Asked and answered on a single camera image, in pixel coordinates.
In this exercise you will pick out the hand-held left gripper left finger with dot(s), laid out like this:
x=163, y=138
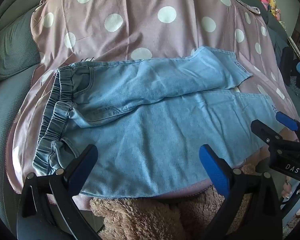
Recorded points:
x=83, y=170

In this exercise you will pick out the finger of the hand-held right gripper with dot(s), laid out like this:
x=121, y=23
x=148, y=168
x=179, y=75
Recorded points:
x=286, y=121
x=267, y=133

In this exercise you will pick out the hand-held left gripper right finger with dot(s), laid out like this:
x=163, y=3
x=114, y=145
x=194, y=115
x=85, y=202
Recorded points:
x=215, y=171

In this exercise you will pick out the light blue denim pants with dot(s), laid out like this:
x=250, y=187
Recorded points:
x=145, y=120

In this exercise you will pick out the person's right hand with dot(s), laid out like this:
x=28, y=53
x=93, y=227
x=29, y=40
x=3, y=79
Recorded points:
x=291, y=192

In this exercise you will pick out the dark cloth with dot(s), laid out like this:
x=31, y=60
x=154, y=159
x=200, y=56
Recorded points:
x=280, y=50

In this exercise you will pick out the pile of stuffed toys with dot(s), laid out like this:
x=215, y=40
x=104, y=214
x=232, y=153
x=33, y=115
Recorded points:
x=270, y=0

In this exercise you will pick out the green textured cushion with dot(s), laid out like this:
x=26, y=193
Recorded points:
x=15, y=47

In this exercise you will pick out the pink polka dot blanket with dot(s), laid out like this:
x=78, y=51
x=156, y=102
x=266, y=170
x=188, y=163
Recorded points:
x=130, y=22

